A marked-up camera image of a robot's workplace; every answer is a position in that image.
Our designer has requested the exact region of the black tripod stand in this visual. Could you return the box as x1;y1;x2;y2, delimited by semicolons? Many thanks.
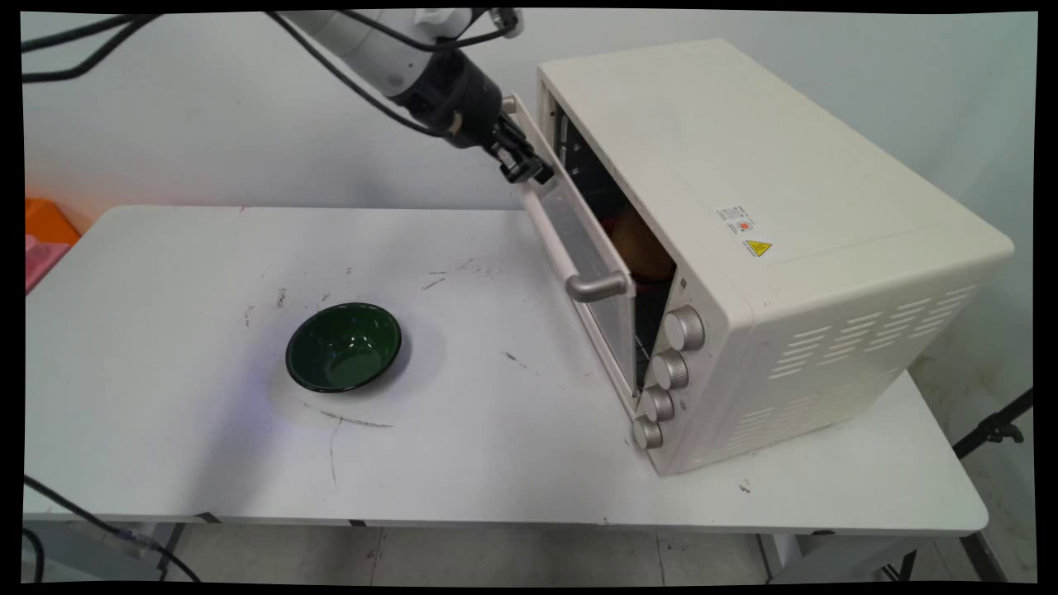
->
951;388;1035;460

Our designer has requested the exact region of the brown bread loaf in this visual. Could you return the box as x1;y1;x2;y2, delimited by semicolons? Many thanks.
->
610;207;677;282

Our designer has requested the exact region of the pink box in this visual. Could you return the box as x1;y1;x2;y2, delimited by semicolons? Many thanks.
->
25;235;72;295

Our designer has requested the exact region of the orange box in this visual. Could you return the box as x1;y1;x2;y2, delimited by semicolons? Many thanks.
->
25;198;82;246

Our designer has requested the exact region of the black background cable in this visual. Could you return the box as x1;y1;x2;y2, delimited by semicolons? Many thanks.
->
22;17;145;84
22;13;162;54

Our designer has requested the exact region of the metal oven wire rack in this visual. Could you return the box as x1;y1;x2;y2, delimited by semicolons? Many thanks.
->
634;326;666;391

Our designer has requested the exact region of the cream toaster oven body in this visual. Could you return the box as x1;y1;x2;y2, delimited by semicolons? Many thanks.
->
537;37;1016;478

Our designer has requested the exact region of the cream oven door with glass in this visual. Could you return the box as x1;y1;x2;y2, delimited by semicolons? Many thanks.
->
502;93;639;418

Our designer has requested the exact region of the grey table leg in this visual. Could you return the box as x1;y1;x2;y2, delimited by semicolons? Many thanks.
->
155;522;188;581

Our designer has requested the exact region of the dark green bowl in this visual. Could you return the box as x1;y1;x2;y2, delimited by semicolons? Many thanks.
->
285;302;403;393

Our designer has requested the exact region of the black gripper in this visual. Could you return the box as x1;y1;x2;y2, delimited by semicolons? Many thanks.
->
390;51;555;185

